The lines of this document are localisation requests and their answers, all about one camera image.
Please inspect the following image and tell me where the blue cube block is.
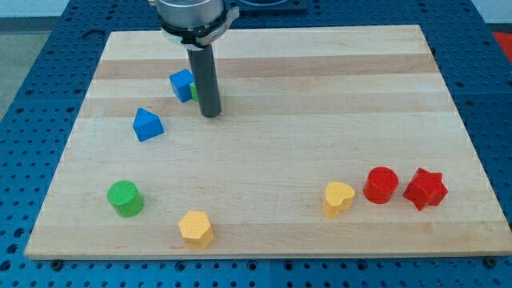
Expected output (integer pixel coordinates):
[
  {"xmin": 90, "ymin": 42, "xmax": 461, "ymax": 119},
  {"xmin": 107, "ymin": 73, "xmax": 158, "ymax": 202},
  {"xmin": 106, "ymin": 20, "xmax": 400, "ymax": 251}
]
[{"xmin": 169, "ymin": 69, "xmax": 194, "ymax": 102}]

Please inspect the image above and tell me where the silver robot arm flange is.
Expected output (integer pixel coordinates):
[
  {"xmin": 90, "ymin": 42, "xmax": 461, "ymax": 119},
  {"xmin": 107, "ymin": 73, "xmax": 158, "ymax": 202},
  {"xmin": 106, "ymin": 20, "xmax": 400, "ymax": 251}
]
[{"xmin": 154, "ymin": 0, "xmax": 240, "ymax": 50}]

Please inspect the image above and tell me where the light wooden board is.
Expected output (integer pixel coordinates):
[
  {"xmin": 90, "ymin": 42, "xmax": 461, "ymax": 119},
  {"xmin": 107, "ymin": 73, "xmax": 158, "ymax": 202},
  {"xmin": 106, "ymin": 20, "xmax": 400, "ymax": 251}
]
[{"xmin": 25, "ymin": 25, "xmax": 511, "ymax": 260}]

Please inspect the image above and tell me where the green block behind rod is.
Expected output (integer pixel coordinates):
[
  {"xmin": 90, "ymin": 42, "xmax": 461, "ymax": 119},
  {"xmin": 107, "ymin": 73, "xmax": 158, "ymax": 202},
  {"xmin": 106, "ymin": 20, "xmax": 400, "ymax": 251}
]
[{"xmin": 190, "ymin": 82, "xmax": 198, "ymax": 102}]

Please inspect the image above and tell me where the yellow heart block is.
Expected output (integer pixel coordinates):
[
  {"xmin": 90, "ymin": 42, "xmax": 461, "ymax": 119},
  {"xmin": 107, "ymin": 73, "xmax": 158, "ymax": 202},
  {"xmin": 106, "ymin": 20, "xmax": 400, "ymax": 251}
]
[{"xmin": 322, "ymin": 182, "xmax": 355, "ymax": 218}]

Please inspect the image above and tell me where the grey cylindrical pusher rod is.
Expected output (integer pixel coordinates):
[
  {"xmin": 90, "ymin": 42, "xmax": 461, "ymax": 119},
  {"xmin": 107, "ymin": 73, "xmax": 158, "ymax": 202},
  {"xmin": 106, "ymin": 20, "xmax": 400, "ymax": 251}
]
[{"xmin": 187, "ymin": 45, "xmax": 222, "ymax": 118}]

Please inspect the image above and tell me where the yellow hexagon block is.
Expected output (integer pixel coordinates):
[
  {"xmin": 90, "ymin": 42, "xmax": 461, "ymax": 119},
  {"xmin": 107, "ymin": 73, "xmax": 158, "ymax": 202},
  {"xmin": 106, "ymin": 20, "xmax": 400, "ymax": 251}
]
[{"xmin": 178, "ymin": 210, "xmax": 214, "ymax": 250}]

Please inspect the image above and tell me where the blue triangular prism block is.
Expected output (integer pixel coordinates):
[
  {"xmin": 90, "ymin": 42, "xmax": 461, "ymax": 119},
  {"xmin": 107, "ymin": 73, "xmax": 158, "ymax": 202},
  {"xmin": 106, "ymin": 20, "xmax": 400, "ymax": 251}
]
[{"xmin": 132, "ymin": 108, "xmax": 164, "ymax": 142}]

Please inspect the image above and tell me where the red cylinder block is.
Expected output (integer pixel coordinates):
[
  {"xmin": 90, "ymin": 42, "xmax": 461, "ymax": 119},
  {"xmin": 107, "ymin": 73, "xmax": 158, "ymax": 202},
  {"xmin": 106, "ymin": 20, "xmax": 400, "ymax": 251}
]
[{"xmin": 363, "ymin": 166, "xmax": 399, "ymax": 204}]

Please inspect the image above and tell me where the green cylinder block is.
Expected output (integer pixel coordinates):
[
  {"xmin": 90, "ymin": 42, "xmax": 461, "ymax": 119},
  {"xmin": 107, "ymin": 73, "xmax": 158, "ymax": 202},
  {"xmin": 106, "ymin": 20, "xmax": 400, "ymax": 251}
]
[{"xmin": 106, "ymin": 180, "xmax": 144, "ymax": 218}]

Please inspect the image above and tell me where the red star block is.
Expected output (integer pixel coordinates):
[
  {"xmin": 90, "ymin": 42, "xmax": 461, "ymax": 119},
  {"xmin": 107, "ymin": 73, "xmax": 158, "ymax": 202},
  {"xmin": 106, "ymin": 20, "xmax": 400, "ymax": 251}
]
[{"xmin": 402, "ymin": 167, "xmax": 448, "ymax": 211}]

